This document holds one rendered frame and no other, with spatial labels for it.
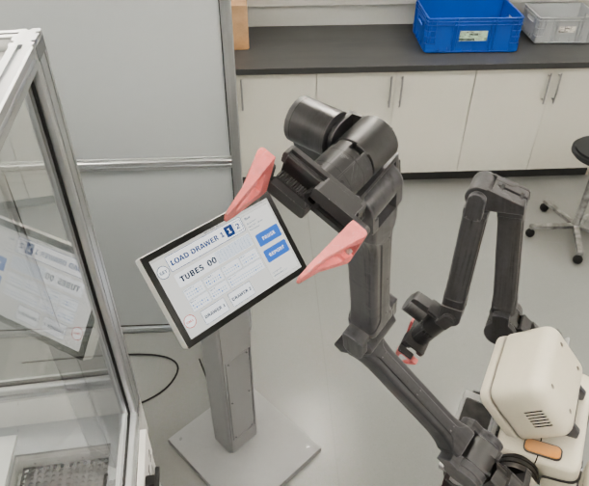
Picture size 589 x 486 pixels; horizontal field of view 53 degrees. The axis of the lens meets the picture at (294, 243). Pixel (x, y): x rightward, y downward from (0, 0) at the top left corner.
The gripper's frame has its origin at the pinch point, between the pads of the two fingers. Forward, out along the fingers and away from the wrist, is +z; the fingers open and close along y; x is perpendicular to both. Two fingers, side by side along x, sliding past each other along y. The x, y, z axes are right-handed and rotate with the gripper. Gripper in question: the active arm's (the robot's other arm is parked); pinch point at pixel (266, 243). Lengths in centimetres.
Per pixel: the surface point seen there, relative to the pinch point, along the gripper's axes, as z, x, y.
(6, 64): -5, -23, 53
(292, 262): -64, -130, 18
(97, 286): -1, -74, 36
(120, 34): -81, -115, 120
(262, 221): -64, -123, 34
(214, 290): -35, -123, 28
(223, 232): -50, -119, 39
